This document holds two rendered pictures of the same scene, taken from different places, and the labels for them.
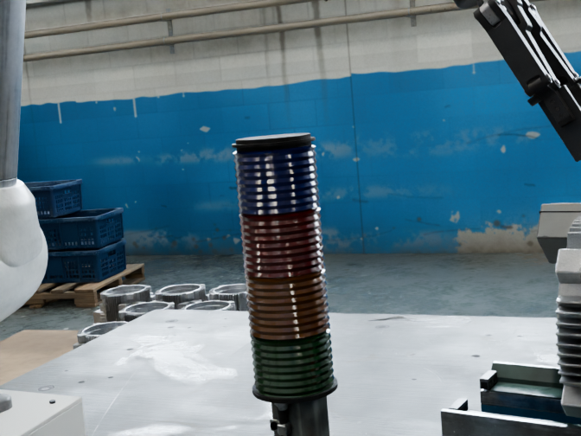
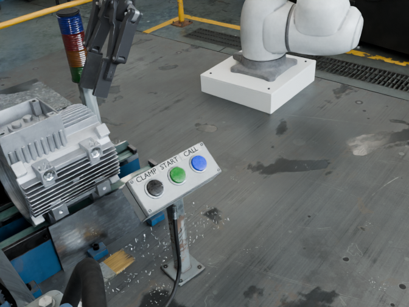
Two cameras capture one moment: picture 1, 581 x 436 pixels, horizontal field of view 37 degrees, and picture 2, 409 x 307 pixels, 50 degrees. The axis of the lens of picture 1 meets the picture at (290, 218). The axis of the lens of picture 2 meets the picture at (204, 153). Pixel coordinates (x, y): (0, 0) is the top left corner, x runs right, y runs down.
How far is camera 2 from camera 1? 1.64 m
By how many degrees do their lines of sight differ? 100
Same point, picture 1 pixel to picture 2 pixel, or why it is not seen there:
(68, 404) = (264, 92)
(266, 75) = not seen: outside the picture
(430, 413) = (249, 208)
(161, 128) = not seen: outside the picture
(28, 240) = (314, 26)
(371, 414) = (262, 188)
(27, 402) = (272, 84)
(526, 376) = not seen: hidden behind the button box
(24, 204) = (311, 9)
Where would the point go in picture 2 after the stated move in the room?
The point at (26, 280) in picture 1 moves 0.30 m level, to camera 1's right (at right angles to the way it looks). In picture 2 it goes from (311, 43) to (301, 86)
